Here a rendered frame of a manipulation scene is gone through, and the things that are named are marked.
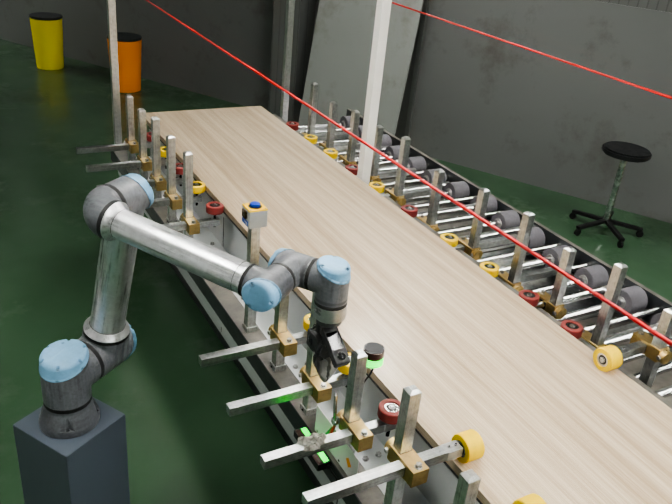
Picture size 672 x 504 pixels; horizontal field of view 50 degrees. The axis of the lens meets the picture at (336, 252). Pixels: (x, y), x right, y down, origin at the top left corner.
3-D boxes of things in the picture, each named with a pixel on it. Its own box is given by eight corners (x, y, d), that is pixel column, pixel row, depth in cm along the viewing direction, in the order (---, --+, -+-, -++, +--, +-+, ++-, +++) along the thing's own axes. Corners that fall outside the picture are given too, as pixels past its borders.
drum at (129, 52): (150, 89, 792) (149, 36, 766) (126, 95, 764) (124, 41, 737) (126, 82, 807) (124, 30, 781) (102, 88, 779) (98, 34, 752)
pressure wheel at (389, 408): (383, 447, 211) (388, 417, 206) (369, 430, 217) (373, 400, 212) (405, 440, 215) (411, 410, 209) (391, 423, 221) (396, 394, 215)
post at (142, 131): (142, 195, 389) (139, 109, 367) (140, 193, 392) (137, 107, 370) (148, 194, 391) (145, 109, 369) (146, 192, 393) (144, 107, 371)
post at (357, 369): (341, 483, 219) (357, 356, 197) (335, 476, 222) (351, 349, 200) (350, 480, 221) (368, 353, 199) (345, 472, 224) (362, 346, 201)
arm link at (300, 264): (263, 256, 188) (304, 270, 184) (284, 240, 198) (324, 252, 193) (261, 287, 193) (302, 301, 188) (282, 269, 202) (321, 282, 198)
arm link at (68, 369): (31, 400, 229) (25, 355, 221) (70, 372, 243) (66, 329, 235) (68, 417, 224) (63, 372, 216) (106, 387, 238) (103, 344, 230)
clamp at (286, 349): (282, 357, 243) (283, 345, 240) (266, 336, 253) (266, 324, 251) (298, 354, 245) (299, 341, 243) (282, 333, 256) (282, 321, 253)
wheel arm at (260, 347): (201, 370, 232) (201, 359, 231) (198, 364, 235) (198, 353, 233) (320, 342, 253) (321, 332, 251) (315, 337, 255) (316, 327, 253)
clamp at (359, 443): (357, 453, 205) (359, 439, 202) (334, 423, 215) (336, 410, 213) (373, 447, 207) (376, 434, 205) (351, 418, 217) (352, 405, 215)
